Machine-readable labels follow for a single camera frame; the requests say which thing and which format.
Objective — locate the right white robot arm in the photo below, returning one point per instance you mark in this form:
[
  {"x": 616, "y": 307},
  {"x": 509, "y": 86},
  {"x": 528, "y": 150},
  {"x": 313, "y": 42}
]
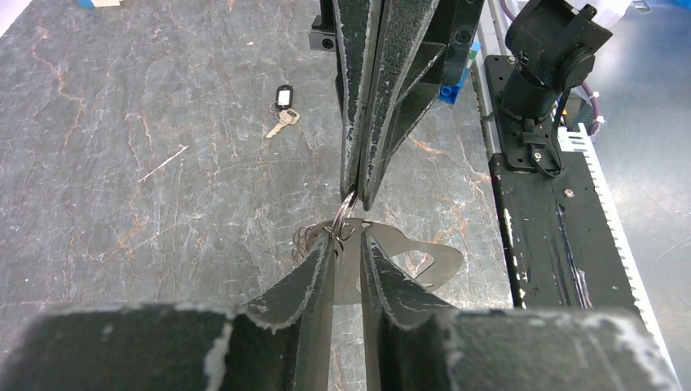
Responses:
[{"x": 554, "y": 43}]

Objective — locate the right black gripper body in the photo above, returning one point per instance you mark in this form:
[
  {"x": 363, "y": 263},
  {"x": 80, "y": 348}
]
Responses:
[{"x": 454, "y": 23}]

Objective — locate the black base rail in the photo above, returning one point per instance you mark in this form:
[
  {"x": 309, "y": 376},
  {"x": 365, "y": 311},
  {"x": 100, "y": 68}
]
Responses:
[{"x": 558, "y": 247}]

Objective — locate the grey slotted cable duct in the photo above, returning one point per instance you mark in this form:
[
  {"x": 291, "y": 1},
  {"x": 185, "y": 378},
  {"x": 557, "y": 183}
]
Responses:
[{"x": 579, "y": 141}]

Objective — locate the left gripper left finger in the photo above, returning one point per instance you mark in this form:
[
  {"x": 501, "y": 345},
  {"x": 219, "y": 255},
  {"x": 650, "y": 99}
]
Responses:
[{"x": 277, "y": 341}]

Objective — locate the metal key organizer plate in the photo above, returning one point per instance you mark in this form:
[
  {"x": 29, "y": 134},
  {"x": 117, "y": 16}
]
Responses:
[{"x": 430, "y": 264}]

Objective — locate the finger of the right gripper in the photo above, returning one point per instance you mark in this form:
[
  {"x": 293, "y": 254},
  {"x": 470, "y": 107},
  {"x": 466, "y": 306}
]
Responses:
[
  {"x": 357, "y": 25},
  {"x": 401, "y": 32}
]

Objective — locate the black key tag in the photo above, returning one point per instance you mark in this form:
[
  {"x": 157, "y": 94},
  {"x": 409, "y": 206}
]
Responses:
[{"x": 283, "y": 110}]

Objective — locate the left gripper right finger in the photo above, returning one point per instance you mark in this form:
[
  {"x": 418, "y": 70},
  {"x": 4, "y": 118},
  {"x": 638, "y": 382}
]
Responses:
[{"x": 416, "y": 341}]

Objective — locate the blue white toy brick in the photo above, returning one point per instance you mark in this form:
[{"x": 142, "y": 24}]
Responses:
[{"x": 99, "y": 3}]

